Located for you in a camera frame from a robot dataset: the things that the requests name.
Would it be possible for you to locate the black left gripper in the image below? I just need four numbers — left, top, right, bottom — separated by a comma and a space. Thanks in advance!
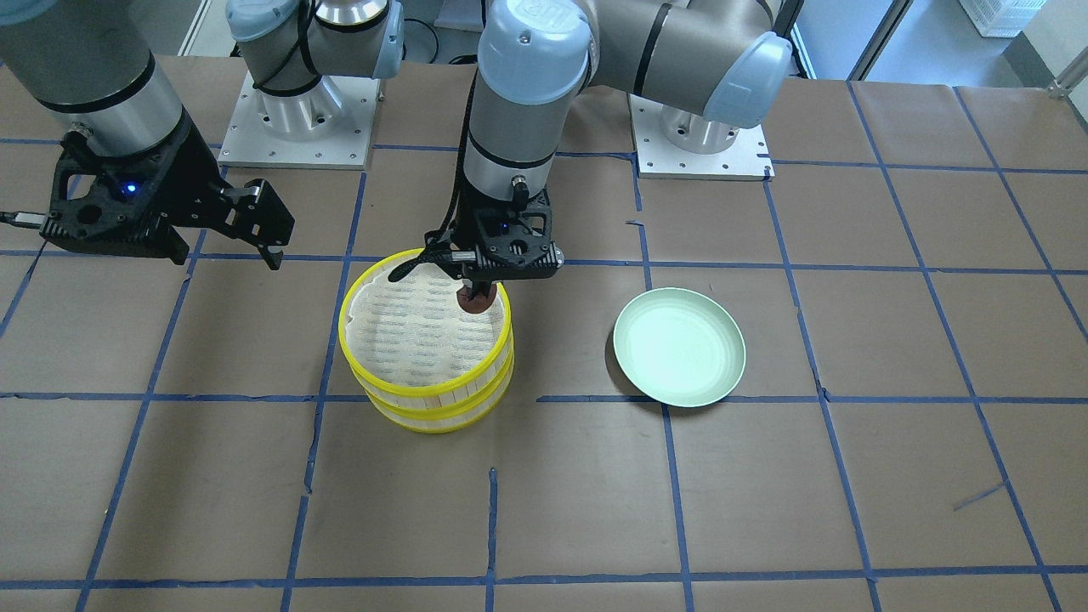
388, 187, 564, 284

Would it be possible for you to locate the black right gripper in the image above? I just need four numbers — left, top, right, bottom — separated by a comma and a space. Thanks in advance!
3, 111, 295, 270

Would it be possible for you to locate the brown bun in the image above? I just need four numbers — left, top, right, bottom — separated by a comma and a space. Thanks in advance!
457, 284, 497, 315

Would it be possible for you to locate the yellow steamer layer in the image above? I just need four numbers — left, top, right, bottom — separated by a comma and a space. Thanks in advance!
364, 353, 514, 434
338, 248, 516, 399

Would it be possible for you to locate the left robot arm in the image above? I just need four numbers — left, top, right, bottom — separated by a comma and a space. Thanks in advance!
390, 1, 792, 294

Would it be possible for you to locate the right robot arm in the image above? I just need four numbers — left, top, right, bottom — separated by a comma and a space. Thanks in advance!
3, 1, 404, 270

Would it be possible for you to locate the white steamer cloth liner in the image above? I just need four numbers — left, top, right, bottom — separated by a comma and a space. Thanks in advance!
347, 272, 508, 388

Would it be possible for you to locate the light green plate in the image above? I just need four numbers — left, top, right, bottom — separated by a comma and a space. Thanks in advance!
611, 287, 747, 408

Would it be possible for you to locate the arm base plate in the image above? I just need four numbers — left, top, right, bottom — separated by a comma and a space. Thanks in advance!
628, 94, 776, 181
218, 75, 383, 171

